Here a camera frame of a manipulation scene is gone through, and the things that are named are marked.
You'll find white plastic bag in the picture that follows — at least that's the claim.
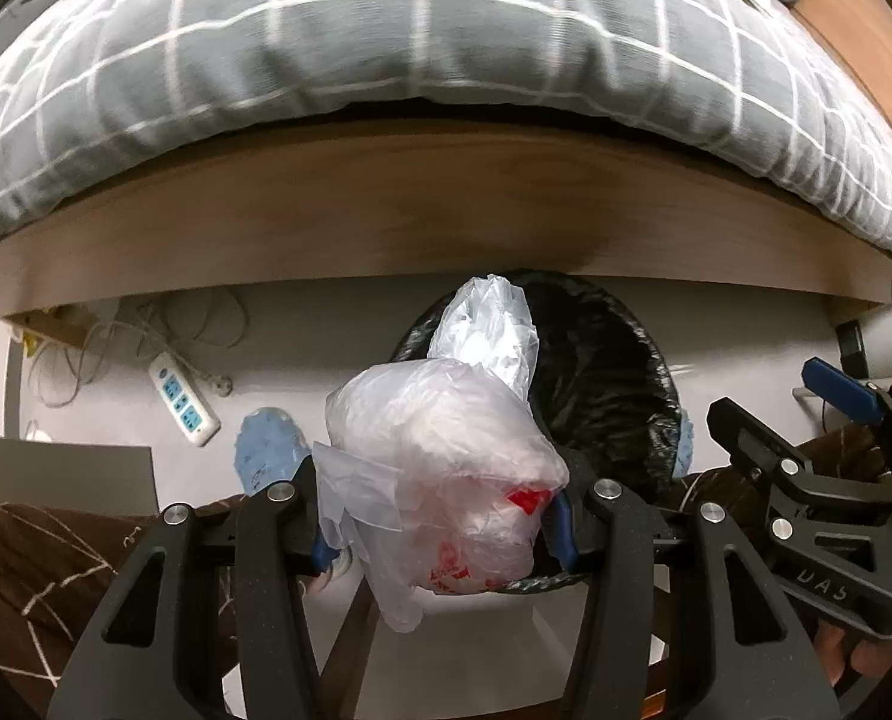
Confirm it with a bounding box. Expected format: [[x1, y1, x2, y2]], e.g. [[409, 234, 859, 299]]
[[312, 274, 573, 635]]

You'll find white power strip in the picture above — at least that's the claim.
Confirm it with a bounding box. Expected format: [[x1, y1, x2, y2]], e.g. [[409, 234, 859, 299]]
[[149, 352, 222, 447]]

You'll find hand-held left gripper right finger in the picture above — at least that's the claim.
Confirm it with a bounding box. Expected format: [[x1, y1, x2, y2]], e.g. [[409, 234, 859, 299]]
[[542, 454, 844, 720]]

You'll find grey checked bed sheet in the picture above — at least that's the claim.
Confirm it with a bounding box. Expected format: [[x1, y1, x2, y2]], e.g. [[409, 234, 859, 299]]
[[0, 0, 892, 308]]

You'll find person's left leg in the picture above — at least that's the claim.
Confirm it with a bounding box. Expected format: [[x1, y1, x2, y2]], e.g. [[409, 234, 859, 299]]
[[0, 496, 244, 720]]

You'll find wooden headboard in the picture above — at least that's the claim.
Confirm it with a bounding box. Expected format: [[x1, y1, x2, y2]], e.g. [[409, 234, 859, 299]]
[[791, 0, 892, 188]]

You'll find grey cabinet panel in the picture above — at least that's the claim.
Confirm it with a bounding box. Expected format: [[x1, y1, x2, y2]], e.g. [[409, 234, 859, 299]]
[[0, 431, 158, 518]]

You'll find black power adapter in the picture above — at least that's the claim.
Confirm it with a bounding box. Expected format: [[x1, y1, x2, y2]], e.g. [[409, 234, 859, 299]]
[[836, 321, 867, 376]]

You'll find blue fluffy slipper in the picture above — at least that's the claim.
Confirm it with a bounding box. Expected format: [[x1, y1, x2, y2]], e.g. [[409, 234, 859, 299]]
[[671, 412, 696, 481], [234, 406, 313, 500]]

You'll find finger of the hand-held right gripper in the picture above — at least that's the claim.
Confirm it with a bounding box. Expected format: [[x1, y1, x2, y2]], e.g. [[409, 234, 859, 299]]
[[707, 396, 892, 542], [801, 357, 892, 482]]

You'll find person's right hand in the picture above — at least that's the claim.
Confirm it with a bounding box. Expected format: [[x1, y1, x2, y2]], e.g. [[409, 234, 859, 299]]
[[821, 624, 892, 689]]

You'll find brown cardboard piece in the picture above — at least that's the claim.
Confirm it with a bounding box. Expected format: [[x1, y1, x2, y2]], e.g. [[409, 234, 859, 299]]
[[11, 307, 91, 353]]

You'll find black lined trash bin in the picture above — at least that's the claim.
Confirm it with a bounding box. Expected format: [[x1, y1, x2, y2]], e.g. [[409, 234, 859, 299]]
[[389, 270, 683, 593]]

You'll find wooden bed frame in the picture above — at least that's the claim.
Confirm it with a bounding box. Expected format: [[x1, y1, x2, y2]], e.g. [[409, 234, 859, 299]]
[[0, 116, 892, 320]]

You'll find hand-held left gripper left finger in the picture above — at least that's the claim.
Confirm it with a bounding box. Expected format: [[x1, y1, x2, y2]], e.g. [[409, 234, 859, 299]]
[[47, 456, 342, 720]]

